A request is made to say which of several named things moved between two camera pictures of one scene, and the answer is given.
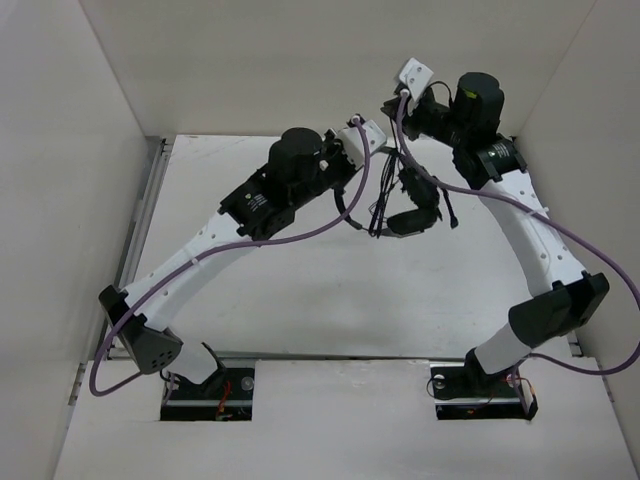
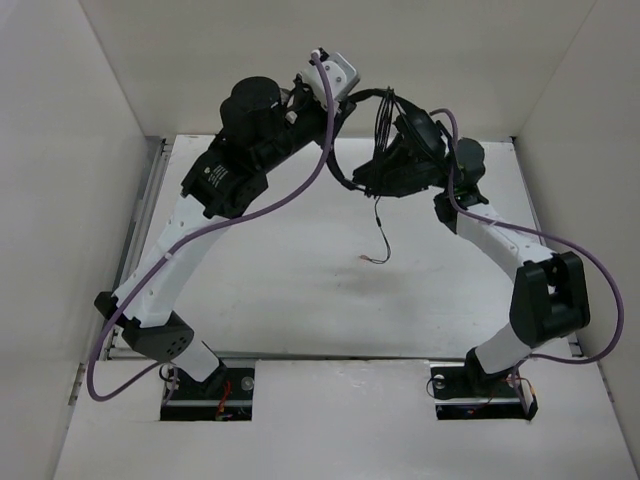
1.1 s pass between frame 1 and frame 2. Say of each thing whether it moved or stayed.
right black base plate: stayed
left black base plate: stayed
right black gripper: moved
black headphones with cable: moved
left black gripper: moved
